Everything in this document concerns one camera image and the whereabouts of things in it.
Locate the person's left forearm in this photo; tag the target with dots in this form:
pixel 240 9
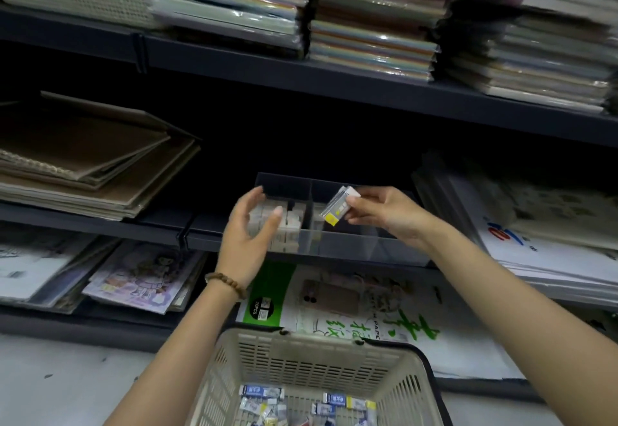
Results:
pixel 178 363

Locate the yellow eraser bundle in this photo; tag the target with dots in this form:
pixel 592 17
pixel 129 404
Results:
pixel 335 208

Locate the beige plastic shopping basket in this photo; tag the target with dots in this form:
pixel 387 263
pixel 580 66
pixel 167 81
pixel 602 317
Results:
pixel 314 348

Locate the dark metal shelf unit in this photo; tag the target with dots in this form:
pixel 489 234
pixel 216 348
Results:
pixel 289 73

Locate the clear plastic divided tray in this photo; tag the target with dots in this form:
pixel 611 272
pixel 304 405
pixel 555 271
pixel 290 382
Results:
pixel 367 249

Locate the coloured paper stack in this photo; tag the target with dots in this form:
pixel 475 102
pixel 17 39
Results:
pixel 232 0
pixel 545 58
pixel 376 29

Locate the person's right forearm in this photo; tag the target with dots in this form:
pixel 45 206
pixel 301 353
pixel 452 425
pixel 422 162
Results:
pixel 531 334

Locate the spiral sketch pad stack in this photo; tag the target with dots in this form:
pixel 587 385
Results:
pixel 38 271

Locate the row of sorted white erasers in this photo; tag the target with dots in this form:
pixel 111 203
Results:
pixel 289 237

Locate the person's right hand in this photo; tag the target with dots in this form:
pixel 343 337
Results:
pixel 396 213

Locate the pile of mixed packaged erasers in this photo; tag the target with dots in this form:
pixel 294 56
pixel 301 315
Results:
pixel 260 404

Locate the green and white paper pack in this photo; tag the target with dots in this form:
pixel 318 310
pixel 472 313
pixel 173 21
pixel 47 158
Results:
pixel 270 290

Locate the purple cartoon cover book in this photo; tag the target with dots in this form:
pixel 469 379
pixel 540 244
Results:
pixel 140 281

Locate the brown sketchbook stack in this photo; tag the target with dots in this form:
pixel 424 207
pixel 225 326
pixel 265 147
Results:
pixel 87 160

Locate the person's left hand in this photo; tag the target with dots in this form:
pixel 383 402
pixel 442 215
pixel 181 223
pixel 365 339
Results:
pixel 241 252

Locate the white poster paper stack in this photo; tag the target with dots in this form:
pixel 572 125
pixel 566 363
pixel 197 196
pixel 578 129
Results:
pixel 555 252

